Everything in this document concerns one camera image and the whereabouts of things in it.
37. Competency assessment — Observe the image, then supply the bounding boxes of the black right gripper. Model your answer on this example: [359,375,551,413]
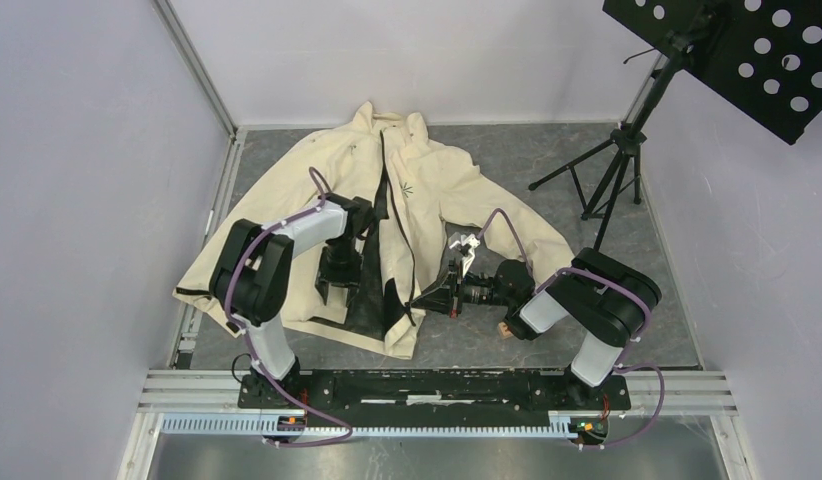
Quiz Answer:
[410,258,514,319]

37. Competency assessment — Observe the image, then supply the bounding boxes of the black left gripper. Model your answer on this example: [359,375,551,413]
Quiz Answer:
[314,236,363,303]

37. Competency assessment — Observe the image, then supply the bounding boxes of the cream zip-up jacket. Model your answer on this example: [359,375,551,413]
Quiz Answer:
[174,103,573,359]

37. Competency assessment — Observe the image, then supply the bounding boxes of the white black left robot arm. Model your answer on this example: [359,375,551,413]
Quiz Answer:
[210,193,389,409]

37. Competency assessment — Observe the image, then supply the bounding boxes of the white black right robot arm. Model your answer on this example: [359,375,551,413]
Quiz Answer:
[411,248,663,408]

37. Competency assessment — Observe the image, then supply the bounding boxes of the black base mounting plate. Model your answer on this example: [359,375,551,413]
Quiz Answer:
[238,368,630,433]

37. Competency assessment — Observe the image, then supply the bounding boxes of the black music stand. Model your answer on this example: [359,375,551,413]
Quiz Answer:
[528,1,822,247]

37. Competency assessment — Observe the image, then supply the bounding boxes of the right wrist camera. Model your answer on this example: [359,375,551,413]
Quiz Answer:
[447,233,481,267]

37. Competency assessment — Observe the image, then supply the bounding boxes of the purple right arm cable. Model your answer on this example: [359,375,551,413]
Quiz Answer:
[477,209,667,452]

